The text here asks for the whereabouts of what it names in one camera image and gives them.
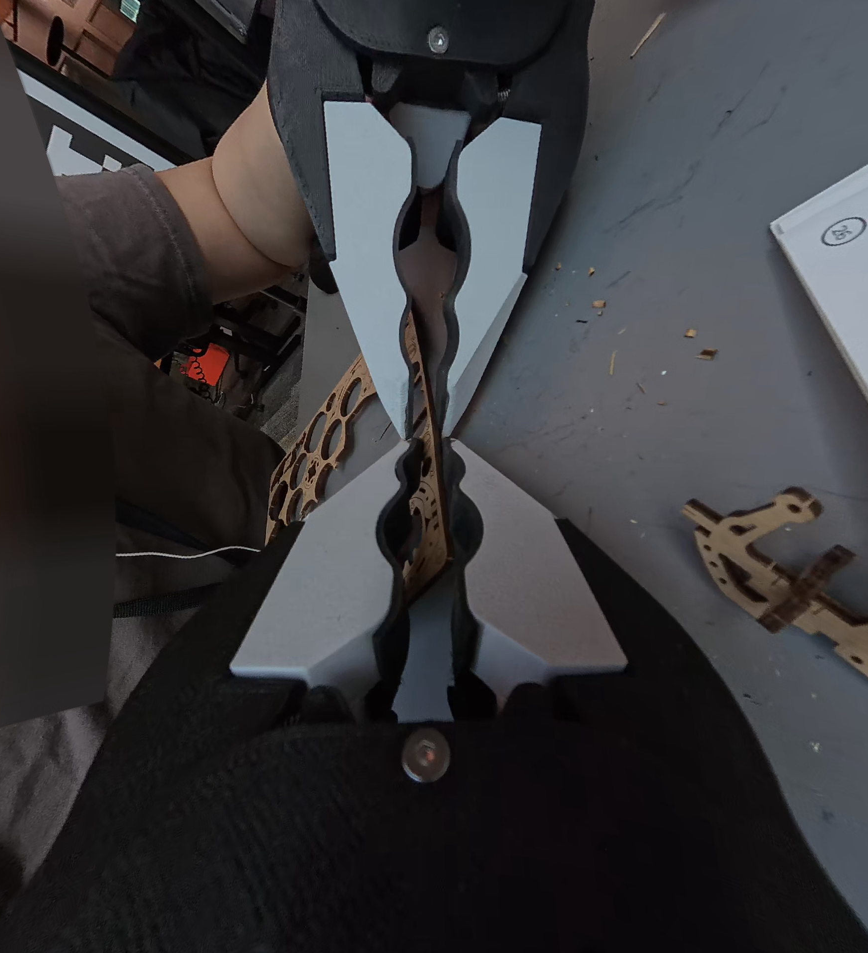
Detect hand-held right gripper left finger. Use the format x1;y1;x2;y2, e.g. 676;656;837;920
230;438;427;722

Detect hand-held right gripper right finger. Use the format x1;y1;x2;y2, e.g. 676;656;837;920
443;438;630;723

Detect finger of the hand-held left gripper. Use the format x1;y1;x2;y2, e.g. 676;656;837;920
440;115;544;439
322;99;421;442

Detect perforated wooden parts sheet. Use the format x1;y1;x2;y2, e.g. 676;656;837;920
265;328;456;600

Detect person's left forearm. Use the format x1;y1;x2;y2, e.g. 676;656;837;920
157;74;325;305

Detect wooden model assembly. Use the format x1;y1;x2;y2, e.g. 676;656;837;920
681;487;868;710

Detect white sign with black print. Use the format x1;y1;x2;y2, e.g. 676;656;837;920
13;66;185;181

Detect thin wooden stick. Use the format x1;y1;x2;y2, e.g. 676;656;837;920
629;12;668;61

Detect brown wooden furniture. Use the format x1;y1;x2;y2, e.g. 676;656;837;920
2;0;148;79

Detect scattered wood chips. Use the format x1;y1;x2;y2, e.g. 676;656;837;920
551;261;721;409

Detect white flat box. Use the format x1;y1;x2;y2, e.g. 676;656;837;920
769;137;868;477

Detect orange device with coiled cable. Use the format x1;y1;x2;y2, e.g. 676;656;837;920
177;341;237;392

